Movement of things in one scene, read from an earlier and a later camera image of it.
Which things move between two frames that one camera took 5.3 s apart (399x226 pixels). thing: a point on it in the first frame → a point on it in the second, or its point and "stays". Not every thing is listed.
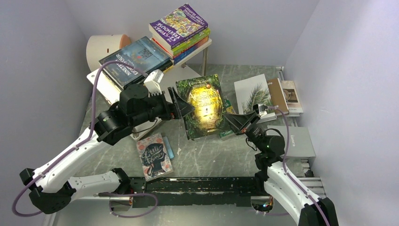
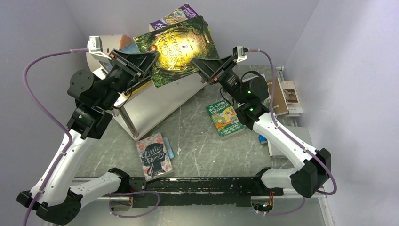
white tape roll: x=99 y=47 stays
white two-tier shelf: x=139 y=103 stays
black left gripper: x=176 y=110 → x=136 y=65
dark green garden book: x=204 y=93 → x=177 y=45
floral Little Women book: x=153 y=157 stays
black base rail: x=193 y=191 stays
